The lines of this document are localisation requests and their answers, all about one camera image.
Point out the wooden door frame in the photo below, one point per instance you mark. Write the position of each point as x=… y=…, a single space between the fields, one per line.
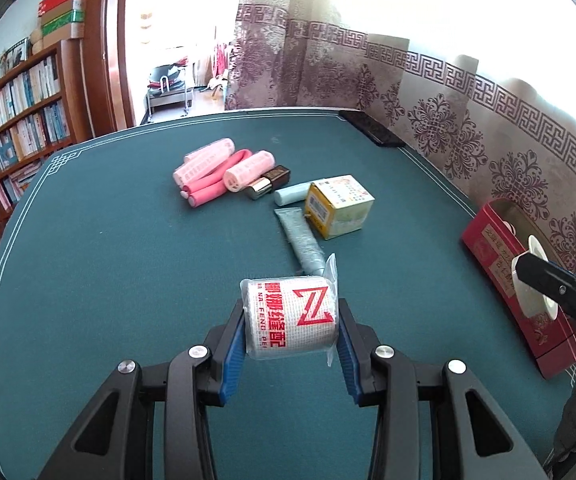
x=112 y=60

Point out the rows of books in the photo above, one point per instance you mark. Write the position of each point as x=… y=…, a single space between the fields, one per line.
x=22 y=95

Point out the yellow cardboard box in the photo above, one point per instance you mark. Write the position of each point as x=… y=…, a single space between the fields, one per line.
x=340 y=210

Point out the teal table mat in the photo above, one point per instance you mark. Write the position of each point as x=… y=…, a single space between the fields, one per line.
x=117 y=260

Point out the black phone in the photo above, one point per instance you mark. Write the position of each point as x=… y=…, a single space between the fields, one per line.
x=373 y=127

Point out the black gold lipstick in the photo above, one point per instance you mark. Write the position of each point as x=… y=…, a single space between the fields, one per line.
x=273 y=177

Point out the grey tube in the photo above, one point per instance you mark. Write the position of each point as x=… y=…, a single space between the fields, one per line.
x=300 y=240

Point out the metal chair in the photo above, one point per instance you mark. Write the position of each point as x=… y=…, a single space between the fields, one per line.
x=167 y=82

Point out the white thread roll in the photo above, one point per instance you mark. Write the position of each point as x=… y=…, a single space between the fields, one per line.
x=288 y=315

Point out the bent pink foam curler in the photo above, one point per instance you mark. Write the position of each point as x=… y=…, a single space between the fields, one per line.
x=212 y=192

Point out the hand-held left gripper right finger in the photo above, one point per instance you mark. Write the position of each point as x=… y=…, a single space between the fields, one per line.
x=348 y=365

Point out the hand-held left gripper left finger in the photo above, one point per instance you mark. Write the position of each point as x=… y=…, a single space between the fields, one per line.
x=233 y=360

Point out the pale green tube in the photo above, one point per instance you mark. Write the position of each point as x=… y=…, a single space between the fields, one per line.
x=290 y=194

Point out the patterned curtain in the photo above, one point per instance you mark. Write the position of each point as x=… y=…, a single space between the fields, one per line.
x=443 y=120

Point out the red box container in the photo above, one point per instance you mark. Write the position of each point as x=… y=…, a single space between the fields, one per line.
x=498 y=255

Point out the white plastic cup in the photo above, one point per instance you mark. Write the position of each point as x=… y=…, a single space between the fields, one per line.
x=530 y=290

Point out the picture frame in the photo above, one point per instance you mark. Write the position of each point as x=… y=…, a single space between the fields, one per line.
x=15 y=54

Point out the wooden bookshelf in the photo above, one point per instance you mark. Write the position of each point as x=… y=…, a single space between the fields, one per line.
x=75 y=85

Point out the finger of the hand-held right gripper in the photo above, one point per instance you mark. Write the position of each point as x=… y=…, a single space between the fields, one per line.
x=563 y=290

